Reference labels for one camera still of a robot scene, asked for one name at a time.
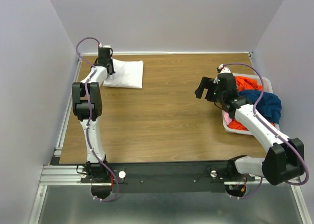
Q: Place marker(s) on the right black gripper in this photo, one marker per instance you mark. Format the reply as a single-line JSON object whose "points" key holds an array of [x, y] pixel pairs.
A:
{"points": [[206, 83]]}

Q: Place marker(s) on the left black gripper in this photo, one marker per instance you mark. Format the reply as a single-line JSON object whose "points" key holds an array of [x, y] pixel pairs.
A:
{"points": [[112, 70]]}

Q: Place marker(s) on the white t shirt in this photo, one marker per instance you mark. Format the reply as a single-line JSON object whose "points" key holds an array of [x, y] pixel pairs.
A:
{"points": [[128, 74]]}

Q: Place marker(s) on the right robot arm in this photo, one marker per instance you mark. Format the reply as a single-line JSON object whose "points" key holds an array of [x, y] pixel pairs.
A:
{"points": [[284, 158]]}

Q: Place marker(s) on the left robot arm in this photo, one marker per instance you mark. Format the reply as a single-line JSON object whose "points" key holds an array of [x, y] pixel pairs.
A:
{"points": [[87, 107]]}

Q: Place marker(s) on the orange t shirt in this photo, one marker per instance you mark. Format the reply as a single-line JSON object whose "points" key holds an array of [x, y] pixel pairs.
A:
{"points": [[243, 83]]}

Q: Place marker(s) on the pink t shirt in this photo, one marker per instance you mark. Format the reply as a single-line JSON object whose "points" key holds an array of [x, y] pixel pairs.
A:
{"points": [[227, 118]]}

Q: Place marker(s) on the white plastic laundry basket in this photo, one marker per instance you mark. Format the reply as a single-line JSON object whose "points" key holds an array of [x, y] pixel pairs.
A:
{"points": [[268, 88]]}

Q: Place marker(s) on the navy blue t shirt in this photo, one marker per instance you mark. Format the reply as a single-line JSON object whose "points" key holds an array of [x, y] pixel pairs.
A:
{"points": [[269, 106]]}

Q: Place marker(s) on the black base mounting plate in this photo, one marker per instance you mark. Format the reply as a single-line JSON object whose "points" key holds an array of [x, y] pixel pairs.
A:
{"points": [[171, 177]]}

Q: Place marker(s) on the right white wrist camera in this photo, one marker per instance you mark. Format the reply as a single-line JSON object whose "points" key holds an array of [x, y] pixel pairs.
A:
{"points": [[223, 69]]}

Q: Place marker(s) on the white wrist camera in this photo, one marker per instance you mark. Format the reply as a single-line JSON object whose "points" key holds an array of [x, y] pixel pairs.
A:
{"points": [[223, 69], [105, 51]]}

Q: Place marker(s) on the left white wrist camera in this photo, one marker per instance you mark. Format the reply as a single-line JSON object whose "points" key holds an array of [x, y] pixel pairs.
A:
{"points": [[105, 51]]}

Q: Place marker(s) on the aluminium table frame rail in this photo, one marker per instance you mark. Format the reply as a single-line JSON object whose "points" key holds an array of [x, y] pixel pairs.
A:
{"points": [[52, 173]]}

